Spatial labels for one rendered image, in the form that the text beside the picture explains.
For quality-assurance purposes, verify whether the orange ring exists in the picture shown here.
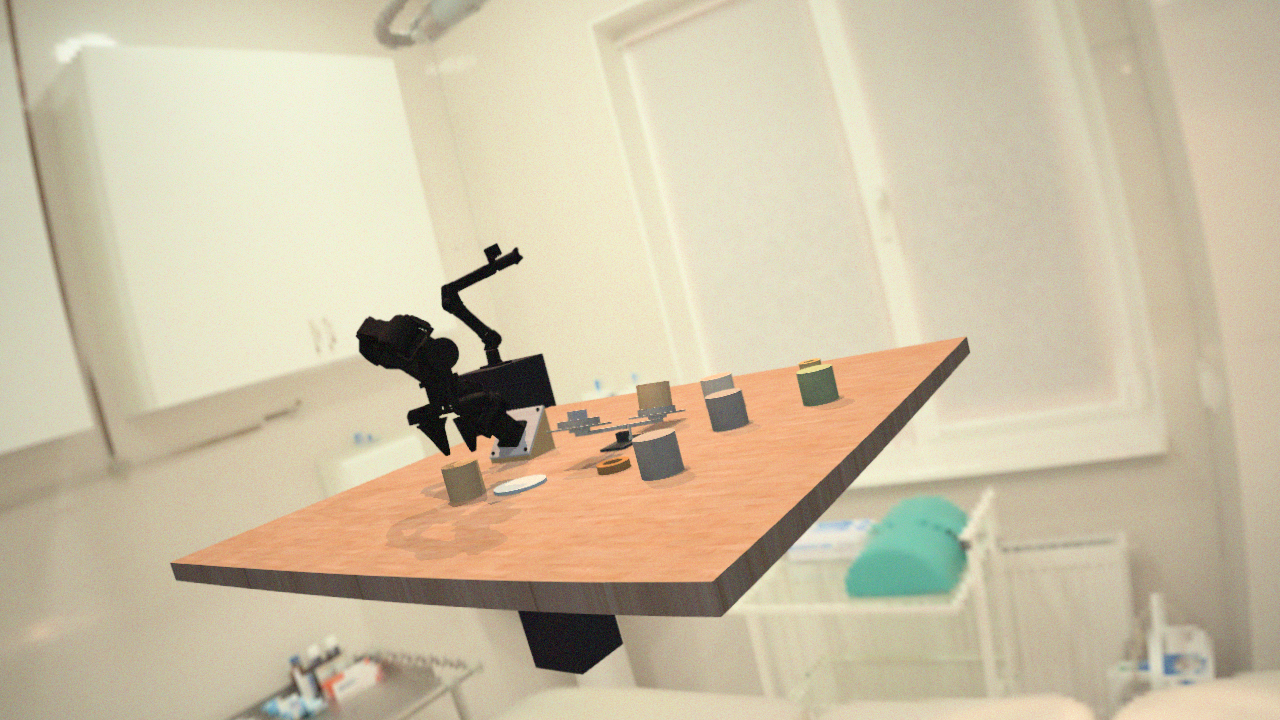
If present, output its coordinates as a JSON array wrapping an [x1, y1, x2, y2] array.
[[596, 457, 631, 475]]

